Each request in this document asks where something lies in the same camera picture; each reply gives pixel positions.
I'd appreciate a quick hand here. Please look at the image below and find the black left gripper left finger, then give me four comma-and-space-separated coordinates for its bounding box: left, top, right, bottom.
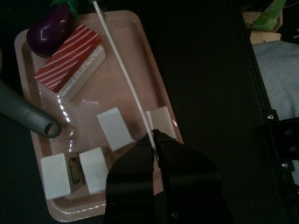
103, 131, 160, 224

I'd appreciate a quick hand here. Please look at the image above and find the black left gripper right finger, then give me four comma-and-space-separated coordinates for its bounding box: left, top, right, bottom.
152, 129, 236, 224

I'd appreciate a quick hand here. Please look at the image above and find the thin white toy cleaver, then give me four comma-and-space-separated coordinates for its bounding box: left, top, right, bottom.
91, 0, 160, 160

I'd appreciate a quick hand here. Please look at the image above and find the white toy rice block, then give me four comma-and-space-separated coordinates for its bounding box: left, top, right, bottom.
96, 106, 136, 152
79, 146, 111, 195
40, 152, 73, 201
144, 106, 179, 142

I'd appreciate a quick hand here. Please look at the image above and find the brown green toy sushi filling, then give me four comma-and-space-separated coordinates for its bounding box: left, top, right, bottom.
67, 155, 85, 187

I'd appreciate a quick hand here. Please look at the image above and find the pink plastic tray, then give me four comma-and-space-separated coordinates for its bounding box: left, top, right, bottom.
13, 10, 184, 223

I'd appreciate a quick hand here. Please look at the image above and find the grey blue fabric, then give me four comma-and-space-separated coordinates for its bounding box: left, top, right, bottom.
251, 39, 299, 121

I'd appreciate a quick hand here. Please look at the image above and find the red white striped toy block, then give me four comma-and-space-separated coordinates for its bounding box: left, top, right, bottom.
32, 24, 108, 102

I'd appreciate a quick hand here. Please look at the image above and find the brown cardboard box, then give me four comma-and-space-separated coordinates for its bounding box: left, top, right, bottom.
239, 10, 284, 46

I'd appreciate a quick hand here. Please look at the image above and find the purple toy eggplant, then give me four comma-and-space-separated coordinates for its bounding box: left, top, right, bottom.
25, 0, 80, 58

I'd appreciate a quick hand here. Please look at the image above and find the green plastic item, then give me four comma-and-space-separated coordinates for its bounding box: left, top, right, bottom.
248, 0, 288, 32

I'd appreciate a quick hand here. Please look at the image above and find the black metal frame post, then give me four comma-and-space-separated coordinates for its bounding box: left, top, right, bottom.
231, 0, 299, 224

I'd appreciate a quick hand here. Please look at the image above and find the white pan with grey handle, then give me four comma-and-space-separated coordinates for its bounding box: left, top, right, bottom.
0, 78, 63, 139

